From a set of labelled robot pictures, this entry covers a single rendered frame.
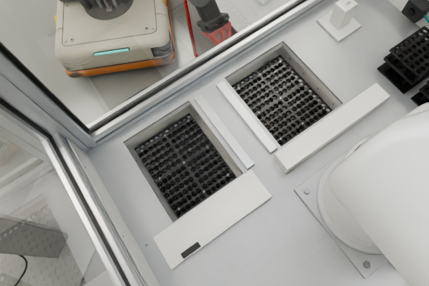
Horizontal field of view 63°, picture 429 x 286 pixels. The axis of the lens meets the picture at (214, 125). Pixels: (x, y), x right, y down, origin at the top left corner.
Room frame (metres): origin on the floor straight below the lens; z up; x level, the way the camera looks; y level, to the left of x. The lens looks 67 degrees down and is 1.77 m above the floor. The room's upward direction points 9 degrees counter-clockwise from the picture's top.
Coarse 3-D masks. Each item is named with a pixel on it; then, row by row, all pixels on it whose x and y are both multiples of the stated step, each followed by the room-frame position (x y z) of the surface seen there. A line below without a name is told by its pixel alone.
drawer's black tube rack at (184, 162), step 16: (176, 128) 0.38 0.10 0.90; (192, 128) 0.39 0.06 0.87; (160, 144) 0.35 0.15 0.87; (176, 144) 0.34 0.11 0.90; (192, 144) 0.33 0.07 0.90; (208, 144) 0.32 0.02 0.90; (144, 160) 0.32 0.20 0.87; (160, 160) 0.30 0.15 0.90; (176, 160) 0.29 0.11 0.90; (192, 160) 0.29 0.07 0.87; (208, 160) 0.29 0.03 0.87; (224, 160) 0.27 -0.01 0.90; (160, 176) 0.26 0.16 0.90; (176, 176) 0.25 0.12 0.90; (192, 176) 0.24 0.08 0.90; (208, 176) 0.24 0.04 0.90; (224, 176) 0.23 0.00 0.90; (176, 192) 0.21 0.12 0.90; (192, 192) 0.20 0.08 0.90; (208, 192) 0.20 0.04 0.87; (176, 208) 0.18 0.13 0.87; (192, 208) 0.16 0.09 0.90
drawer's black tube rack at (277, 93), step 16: (272, 64) 0.55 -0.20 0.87; (288, 64) 0.52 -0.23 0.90; (256, 80) 0.49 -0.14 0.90; (272, 80) 0.48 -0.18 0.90; (288, 80) 0.49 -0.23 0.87; (304, 80) 0.46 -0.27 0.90; (240, 96) 0.45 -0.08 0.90; (256, 96) 0.45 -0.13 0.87; (272, 96) 0.43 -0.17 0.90; (288, 96) 0.44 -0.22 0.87; (304, 96) 0.42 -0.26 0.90; (256, 112) 0.39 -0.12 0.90; (272, 112) 0.38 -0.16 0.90; (288, 112) 0.39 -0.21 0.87; (304, 112) 0.38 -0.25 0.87; (320, 112) 0.36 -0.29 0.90; (272, 128) 0.34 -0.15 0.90; (288, 128) 0.34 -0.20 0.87; (304, 128) 0.32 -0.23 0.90
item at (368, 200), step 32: (384, 128) 0.09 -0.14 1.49; (416, 128) 0.08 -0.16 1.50; (352, 160) 0.07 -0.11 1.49; (384, 160) 0.06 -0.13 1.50; (416, 160) 0.06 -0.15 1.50; (320, 192) 0.14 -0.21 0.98; (352, 192) 0.05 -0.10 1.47; (384, 192) 0.04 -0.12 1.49; (416, 192) 0.04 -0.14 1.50; (320, 224) 0.08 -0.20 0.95; (352, 224) 0.05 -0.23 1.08; (384, 224) 0.02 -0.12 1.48; (416, 224) 0.01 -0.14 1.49; (352, 256) 0.00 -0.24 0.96; (384, 256) -0.01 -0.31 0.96; (416, 256) -0.01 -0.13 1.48
